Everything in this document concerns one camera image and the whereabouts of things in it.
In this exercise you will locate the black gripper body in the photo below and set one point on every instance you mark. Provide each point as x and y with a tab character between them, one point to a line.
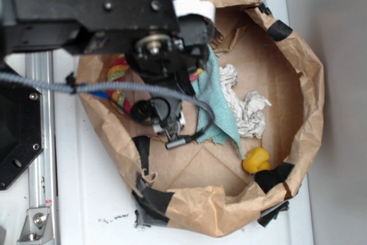
162	110

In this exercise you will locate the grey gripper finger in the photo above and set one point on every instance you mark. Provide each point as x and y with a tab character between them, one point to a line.
172	131

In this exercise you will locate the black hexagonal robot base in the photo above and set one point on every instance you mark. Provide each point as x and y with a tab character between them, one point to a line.
21	130

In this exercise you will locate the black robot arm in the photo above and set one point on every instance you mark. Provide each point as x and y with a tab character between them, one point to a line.
163	41

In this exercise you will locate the teal woven cloth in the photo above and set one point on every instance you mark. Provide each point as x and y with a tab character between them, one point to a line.
207	87

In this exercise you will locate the brown paper bag bin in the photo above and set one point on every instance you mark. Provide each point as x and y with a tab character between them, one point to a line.
202	187

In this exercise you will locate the crumpled white paper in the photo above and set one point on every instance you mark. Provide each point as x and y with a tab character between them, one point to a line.
248	112

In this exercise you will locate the yellow rubber duck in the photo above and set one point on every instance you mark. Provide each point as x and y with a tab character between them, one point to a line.
256	160

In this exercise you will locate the dark wood piece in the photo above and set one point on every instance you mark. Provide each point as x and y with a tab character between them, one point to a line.
217	38

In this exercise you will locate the aluminium extrusion rail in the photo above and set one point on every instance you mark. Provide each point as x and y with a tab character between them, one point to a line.
42	171

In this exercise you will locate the metal corner bracket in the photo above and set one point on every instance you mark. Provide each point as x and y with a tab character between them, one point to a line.
37	228

